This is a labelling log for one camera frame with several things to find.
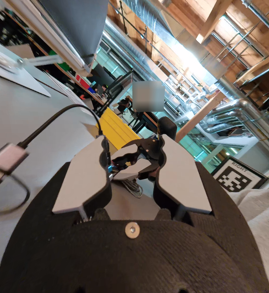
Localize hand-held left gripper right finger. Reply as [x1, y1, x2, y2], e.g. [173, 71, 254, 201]
[153, 135, 213, 221]

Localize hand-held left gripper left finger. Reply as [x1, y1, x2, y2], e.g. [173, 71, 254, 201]
[52, 136, 113, 221]

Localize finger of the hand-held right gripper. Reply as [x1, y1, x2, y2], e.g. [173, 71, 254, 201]
[113, 158, 152, 181]
[112, 145, 139, 164]

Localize silver braided usb-c cable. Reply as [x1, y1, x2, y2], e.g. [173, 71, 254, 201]
[109, 172, 144, 199]

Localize thick black hub cable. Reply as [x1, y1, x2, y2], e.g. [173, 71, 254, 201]
[0, 104, 104, 175]

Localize yellow panel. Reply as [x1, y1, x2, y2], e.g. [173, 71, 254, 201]
[99, 107, 141, 150]

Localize framed black-white marker sign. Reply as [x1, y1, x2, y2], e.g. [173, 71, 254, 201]
[211, 156, 268, 195]

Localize wooden beam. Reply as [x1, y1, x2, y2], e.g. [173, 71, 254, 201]
[174, 90, 227, 143]

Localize silver ventilation pipes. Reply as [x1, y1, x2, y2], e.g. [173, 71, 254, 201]
[194, 76, 269, 147]

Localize white flat board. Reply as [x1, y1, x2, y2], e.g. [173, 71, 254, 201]
[0, 43, 51, 98]

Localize dark grey panel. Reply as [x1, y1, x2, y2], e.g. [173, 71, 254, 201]
[37, 0, 110, 67]

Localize large ribbed air duct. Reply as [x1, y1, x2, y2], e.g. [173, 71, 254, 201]
[121, 0, 187, 44]

